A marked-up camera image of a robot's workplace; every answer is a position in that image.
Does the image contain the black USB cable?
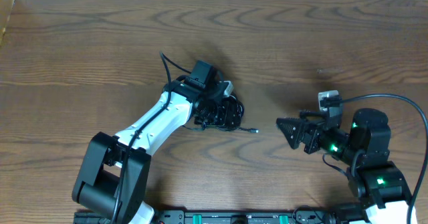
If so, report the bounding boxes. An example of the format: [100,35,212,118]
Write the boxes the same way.
[182,95,259,134]

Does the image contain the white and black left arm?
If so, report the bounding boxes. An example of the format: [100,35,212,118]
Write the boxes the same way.
[72,77,243,223]

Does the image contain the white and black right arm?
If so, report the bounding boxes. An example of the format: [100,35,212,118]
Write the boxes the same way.
[276,107,415,223]

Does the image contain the brown cardboard panel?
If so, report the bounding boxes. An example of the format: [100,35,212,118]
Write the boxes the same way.
[0,0,15,42]

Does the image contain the black right camera cable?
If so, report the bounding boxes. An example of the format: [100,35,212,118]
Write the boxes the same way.
[322,93,428,224]

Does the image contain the black camera cable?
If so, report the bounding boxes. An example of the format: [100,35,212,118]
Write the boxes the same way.
[322,93,428,224]
[110,51,195,224]

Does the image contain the black left camera cable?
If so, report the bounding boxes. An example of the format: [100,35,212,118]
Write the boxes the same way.
[110,51,195,224]

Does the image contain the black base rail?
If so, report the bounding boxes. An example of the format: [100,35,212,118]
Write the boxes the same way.
[148,209,342,224]

